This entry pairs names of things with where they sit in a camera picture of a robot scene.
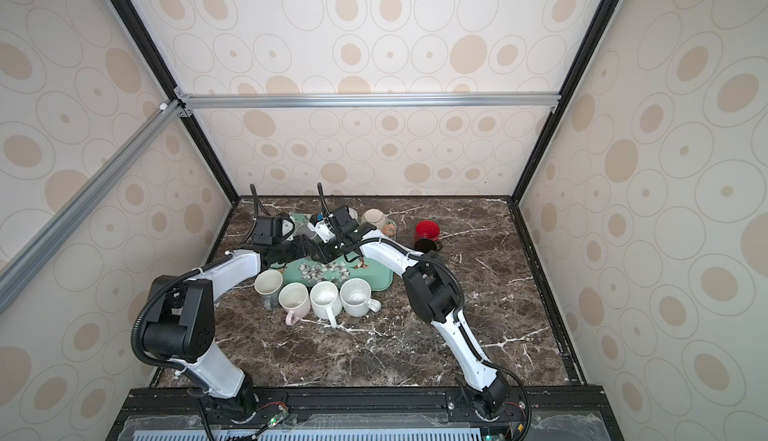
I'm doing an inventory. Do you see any light grey mug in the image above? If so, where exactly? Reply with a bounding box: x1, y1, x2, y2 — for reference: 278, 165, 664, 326
253, 269, 284, 311

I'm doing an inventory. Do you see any cream speckled mug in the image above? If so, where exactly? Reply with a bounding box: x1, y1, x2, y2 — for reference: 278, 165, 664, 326
340, 278, 381, 318

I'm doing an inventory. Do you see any pink mug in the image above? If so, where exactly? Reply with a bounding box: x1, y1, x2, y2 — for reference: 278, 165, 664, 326
278, 282, 311, 326

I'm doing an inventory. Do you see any white round mug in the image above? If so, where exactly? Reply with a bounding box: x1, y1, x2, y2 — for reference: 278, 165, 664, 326
310, 281, 343, 328

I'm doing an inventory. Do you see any red mug black handle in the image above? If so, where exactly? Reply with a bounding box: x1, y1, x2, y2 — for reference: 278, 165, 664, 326
414, 220, 441, 243

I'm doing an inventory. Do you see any dark grey mug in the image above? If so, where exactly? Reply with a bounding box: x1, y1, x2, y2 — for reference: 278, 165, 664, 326
292, 213, 317, 240

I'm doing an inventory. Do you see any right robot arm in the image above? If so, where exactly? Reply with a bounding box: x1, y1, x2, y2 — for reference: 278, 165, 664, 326
312, 183, 531, 423

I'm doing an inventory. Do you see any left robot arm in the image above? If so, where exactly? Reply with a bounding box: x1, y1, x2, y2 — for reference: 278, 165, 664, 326
131, 186, 314, 420

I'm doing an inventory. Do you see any cream orange mug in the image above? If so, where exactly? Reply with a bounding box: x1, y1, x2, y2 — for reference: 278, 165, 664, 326
361, 208, 397, 238

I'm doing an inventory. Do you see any green floral bird tray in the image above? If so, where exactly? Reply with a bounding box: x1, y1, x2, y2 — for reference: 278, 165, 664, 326
270, 233, 394, 292

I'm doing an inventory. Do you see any horizontal aluminium bar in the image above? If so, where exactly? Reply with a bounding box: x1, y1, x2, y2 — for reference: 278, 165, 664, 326
181, 92, 560, 109

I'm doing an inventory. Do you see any green led circuit board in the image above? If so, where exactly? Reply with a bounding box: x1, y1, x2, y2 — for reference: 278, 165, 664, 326
257, 402, 290, 429

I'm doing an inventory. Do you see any left diagonal aluminium bar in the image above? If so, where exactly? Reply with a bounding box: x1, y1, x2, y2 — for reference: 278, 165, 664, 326
1, 100, 181, 311

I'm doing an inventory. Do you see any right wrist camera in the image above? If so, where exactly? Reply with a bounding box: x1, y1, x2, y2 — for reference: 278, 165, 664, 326
308, 205, 358, 243

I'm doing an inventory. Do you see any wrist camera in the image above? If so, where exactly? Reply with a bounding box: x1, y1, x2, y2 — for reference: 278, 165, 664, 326
248, 213, 295, 246
308, 205, 358, 243

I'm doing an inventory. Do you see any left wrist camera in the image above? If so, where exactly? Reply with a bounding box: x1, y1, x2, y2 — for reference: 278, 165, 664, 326
248, 213, 295, 246

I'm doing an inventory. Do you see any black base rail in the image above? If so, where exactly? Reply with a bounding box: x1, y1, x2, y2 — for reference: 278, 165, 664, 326
107, 386, 623, 440

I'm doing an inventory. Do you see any black corner frame post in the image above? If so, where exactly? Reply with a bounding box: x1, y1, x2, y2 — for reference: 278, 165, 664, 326
108, 0, 240, 206

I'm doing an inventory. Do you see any right black corner post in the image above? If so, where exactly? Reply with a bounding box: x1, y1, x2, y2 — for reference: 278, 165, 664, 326
511, 0, 621, 206

